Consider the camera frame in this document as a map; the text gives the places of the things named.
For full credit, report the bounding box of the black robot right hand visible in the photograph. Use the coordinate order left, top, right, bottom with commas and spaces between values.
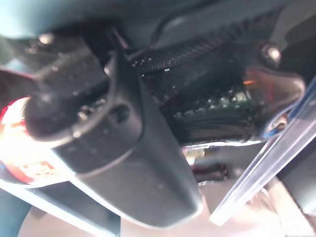
7, 14, 307, 227

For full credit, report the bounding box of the cola bottle red cap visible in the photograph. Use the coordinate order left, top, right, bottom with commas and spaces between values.
0, 69, 65, 186

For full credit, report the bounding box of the black shelf board clear rail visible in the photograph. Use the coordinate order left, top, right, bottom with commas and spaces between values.
209, 74, 316, 227

